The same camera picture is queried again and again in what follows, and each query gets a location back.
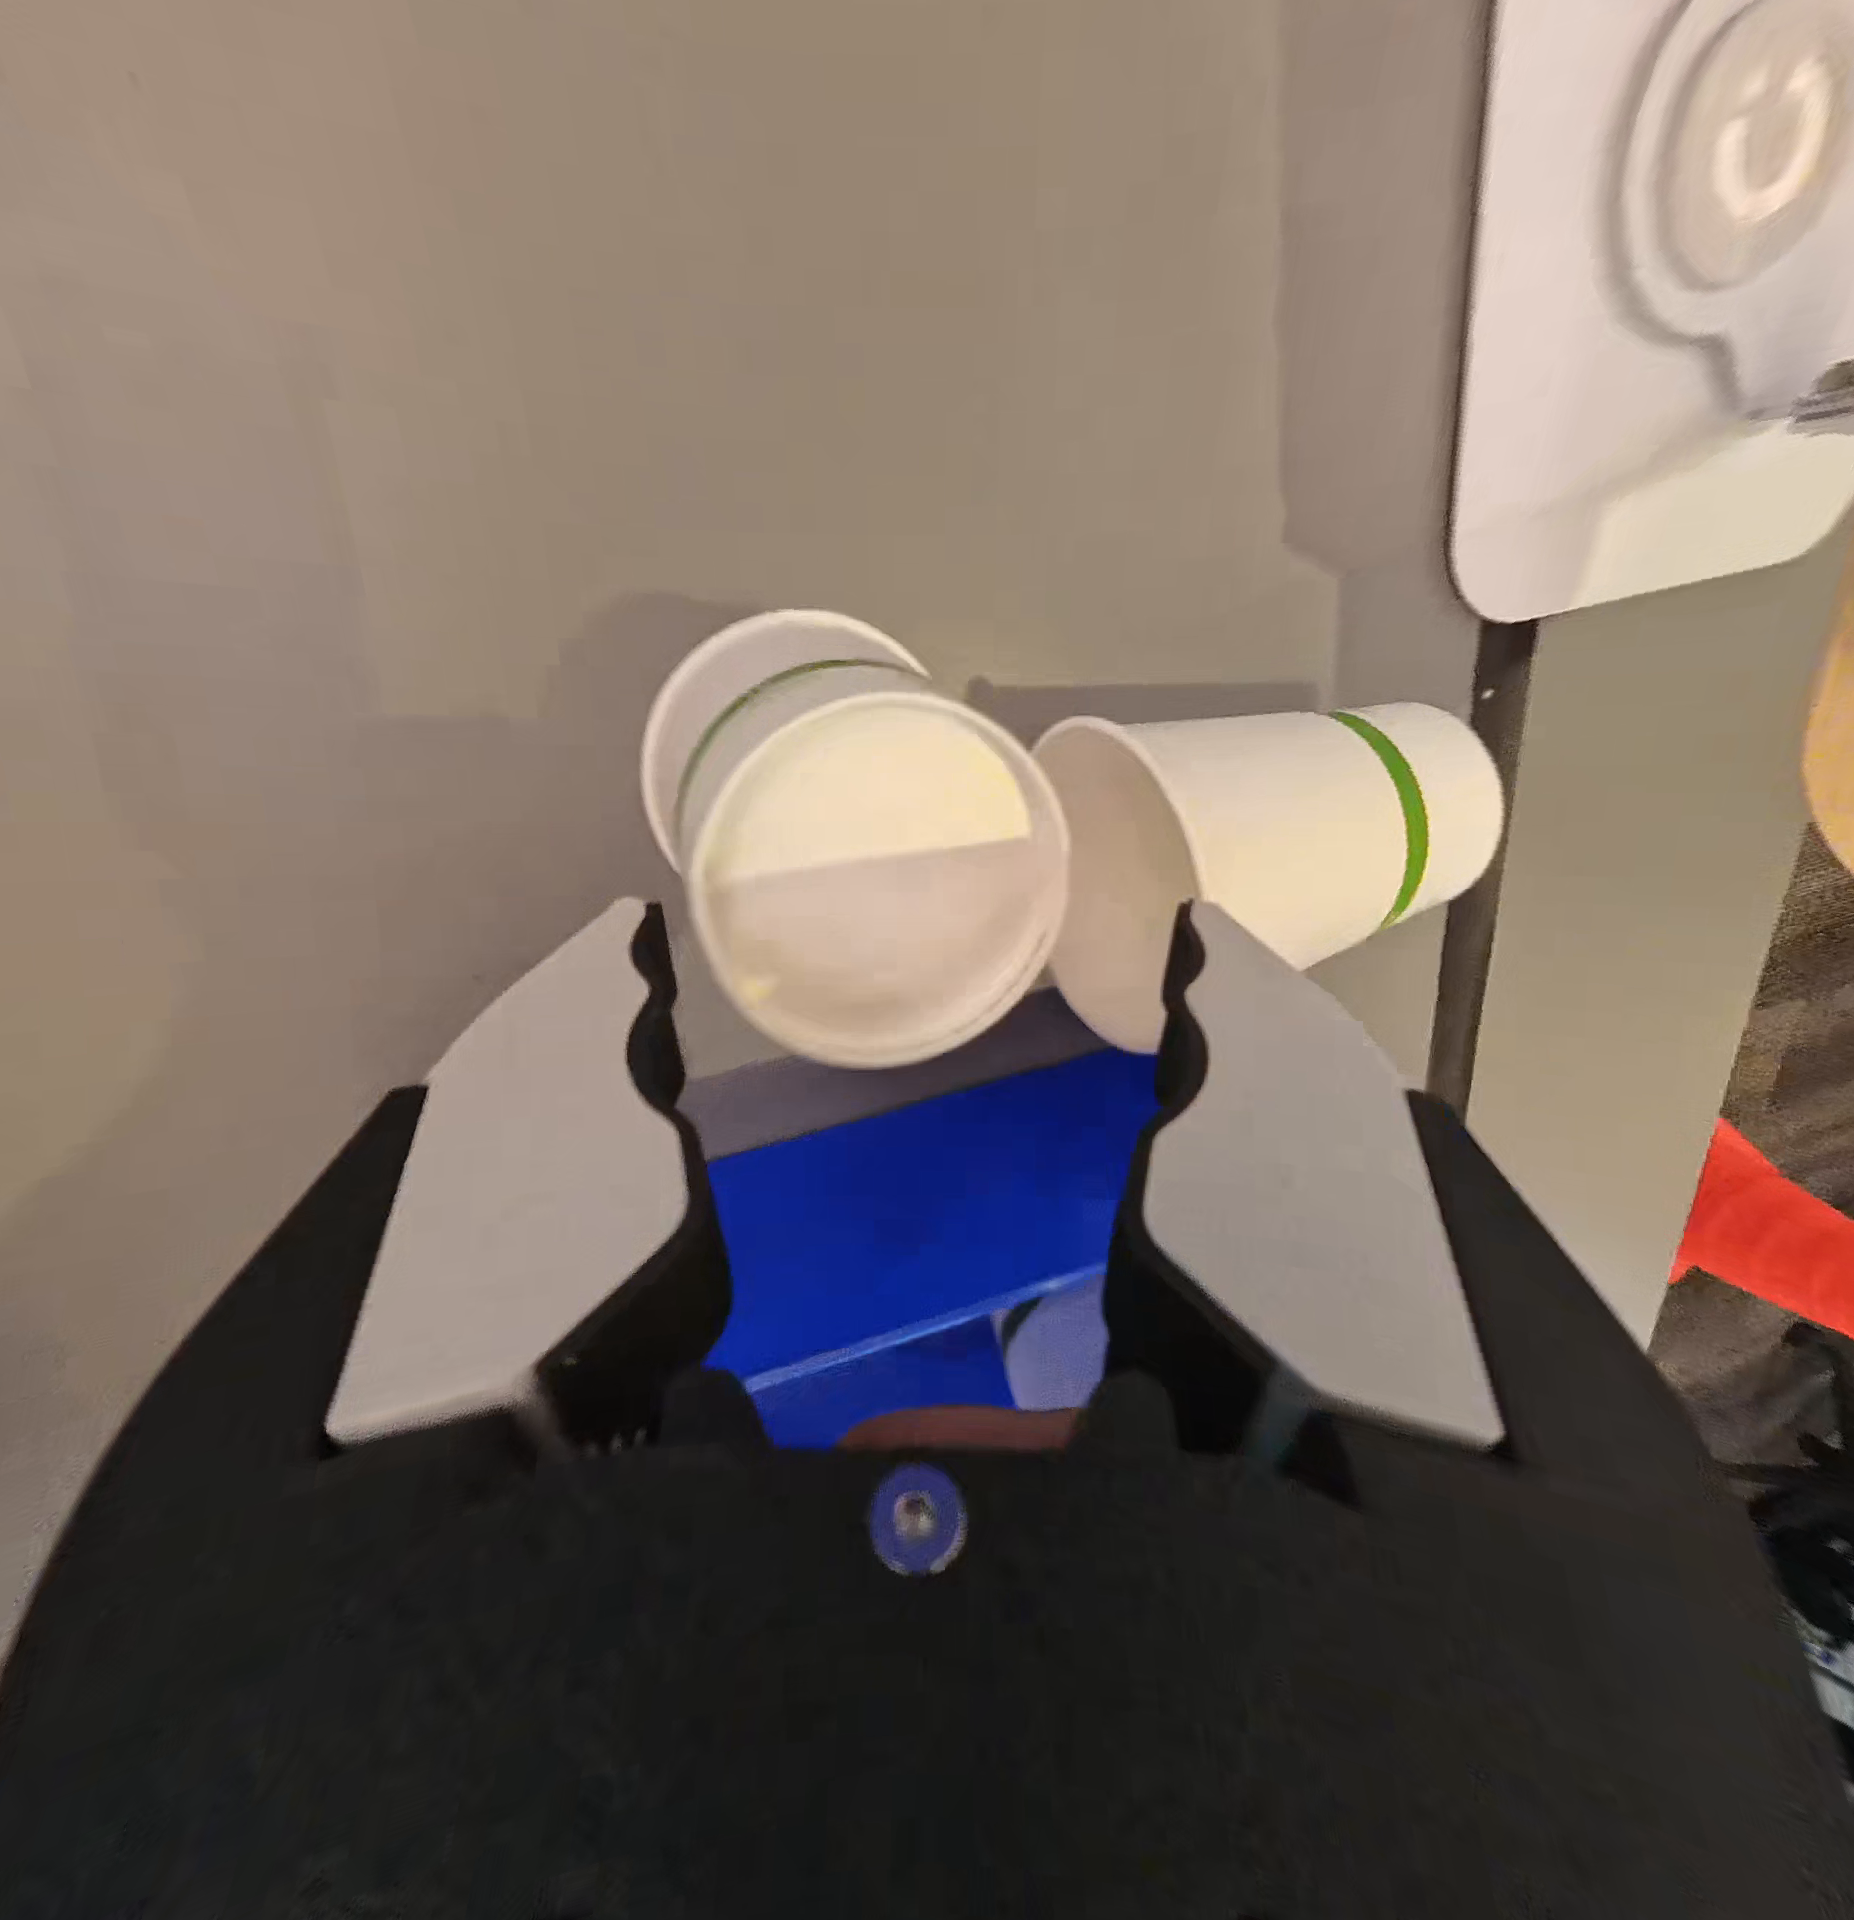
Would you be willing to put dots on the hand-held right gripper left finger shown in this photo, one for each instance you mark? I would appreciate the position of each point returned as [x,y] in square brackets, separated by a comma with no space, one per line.
[521,1215]

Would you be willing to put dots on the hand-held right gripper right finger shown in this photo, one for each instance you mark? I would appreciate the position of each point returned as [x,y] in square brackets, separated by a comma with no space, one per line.
[1304,1215]

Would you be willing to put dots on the white paper cup green band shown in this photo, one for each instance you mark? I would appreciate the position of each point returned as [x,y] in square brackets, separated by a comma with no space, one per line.
[1056,1352]
[1288,827]
[869,902]

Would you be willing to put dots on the blue plastic bin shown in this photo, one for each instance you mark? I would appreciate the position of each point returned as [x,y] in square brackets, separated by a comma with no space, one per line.
[896,1202]

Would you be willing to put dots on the orange traffic cone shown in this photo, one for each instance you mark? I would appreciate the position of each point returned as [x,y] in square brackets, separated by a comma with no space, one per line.
[1767,1231]

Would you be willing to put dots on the white sign stand base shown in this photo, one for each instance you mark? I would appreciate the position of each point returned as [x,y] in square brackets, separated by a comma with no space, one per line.
[1541,377]

